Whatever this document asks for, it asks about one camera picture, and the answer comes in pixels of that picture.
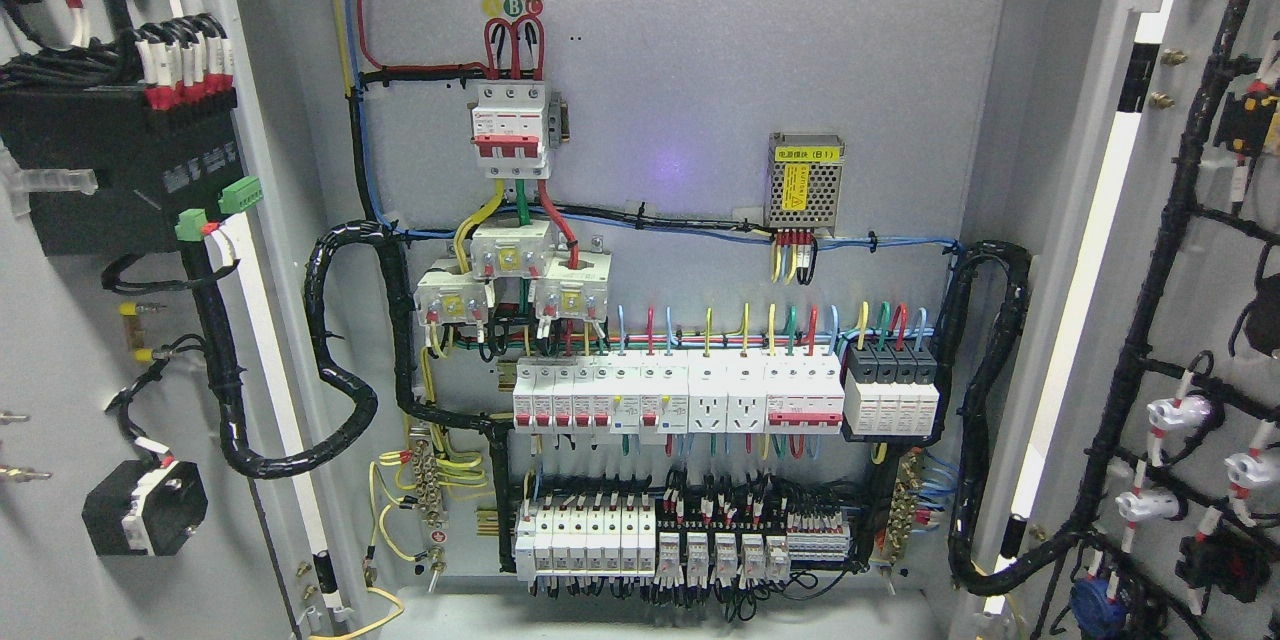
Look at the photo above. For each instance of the white current transformer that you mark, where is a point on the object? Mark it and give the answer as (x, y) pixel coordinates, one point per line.
(508, 261)

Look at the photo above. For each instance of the relay terminal row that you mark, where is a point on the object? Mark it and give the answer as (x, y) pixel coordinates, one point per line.
(678, 542)

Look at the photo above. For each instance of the black surge protector module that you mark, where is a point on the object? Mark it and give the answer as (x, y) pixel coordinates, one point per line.
(890, 395)

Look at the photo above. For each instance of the perforated metal power supply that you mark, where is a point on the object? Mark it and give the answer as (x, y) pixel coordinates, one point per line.
(804, 180)

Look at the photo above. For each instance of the white rotary selector switch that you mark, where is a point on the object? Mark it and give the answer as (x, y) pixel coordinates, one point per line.
(144, 510)

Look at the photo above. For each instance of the grey cabinet door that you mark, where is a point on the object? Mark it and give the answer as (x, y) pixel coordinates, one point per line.
(1117, 430)
(66, 353)

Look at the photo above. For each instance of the white socket breaker row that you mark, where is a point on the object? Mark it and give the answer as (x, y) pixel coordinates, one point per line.
(681, 392)

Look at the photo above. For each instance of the black digital power meter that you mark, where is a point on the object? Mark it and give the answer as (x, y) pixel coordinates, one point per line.
(101, 171)

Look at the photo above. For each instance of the white red main breaker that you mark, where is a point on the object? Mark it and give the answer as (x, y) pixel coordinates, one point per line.
(516, 127)

